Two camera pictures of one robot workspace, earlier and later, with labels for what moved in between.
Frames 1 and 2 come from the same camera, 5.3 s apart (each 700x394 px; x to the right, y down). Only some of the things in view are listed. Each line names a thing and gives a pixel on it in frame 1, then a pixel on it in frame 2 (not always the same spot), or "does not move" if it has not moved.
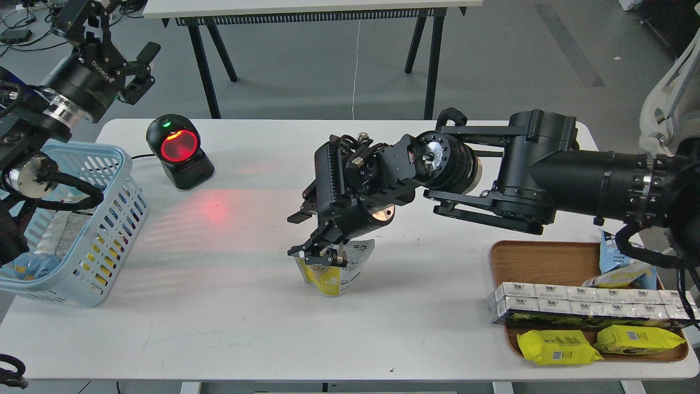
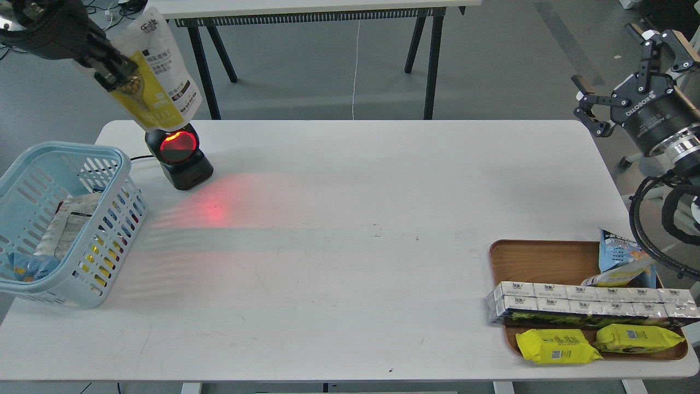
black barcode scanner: [176, 142] does not move
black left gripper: [88, 79] → [63, 29]
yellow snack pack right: [636, 340] does not move
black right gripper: [357, 184] → [662, 120]
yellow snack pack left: [558, 347] does not move
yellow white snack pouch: [332, 280] → [164, 92]
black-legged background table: [202, 16] does not move
